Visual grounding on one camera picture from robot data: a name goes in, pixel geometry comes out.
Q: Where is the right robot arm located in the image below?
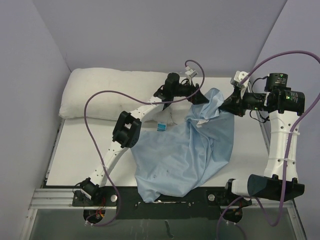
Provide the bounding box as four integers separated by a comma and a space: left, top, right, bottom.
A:
219, 71, 305, 205

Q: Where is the white pillow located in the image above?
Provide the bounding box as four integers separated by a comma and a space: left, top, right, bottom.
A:
59, 67, 168, 121

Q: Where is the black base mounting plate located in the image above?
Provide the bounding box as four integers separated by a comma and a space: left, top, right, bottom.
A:
72, 186, 252, 220

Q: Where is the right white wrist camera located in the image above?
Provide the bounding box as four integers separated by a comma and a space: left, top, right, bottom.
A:
230, 71, 250, 99

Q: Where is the light blue pillowcase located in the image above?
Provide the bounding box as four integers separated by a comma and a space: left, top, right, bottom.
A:
131, 88, 235, 203

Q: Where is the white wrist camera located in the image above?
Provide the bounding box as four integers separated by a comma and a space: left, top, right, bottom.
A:
185, 65, 198, 86
230, 71, 250, 99

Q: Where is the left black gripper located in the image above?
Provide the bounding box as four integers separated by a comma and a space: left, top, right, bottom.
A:
171, 77, 208, 104

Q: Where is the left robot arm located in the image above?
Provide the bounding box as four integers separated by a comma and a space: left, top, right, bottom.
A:
79, 68, 208, 206

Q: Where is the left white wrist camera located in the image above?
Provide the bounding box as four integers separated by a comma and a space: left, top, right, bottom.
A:
185, 65, 198, 86

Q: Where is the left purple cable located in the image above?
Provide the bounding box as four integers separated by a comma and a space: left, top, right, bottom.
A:
83, 59, 206, 228

